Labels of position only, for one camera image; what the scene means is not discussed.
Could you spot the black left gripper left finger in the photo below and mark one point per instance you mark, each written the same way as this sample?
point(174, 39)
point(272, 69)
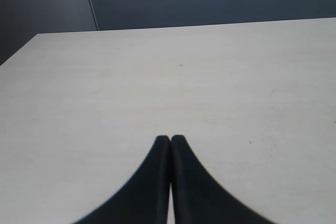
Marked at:
point(144, 198)

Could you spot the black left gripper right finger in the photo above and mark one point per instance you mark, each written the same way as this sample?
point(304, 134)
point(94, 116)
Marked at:
point(198, 197)

